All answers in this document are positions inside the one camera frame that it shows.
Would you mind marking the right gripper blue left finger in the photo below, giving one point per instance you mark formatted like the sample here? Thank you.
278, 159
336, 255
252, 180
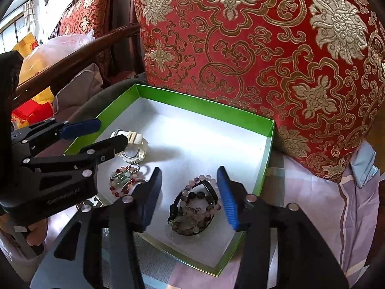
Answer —
152, 189

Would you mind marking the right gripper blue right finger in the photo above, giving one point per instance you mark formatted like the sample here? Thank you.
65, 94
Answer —
229, 195

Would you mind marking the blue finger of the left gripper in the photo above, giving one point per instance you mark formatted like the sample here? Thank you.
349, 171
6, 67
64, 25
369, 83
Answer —
71, 131
108, 148

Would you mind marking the white wrist watch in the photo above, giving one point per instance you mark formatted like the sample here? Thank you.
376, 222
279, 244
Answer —
136, 148

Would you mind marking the black wrist watch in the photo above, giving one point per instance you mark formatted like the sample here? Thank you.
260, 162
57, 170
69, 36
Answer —
195, 207

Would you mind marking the left hand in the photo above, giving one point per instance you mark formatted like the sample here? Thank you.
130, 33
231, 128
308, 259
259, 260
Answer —
37, 234

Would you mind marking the green cardboard box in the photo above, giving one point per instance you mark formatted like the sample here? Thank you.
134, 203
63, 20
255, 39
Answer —
189, 137

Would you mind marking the pink plastic bag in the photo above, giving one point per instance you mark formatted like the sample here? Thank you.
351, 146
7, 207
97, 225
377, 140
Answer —
46, 55

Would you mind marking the red gold embroidered cushion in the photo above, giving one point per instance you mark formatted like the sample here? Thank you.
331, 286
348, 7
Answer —
315, 67

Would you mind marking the dark wooden chair frame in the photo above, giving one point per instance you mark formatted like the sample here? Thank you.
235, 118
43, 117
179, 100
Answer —
68, 67

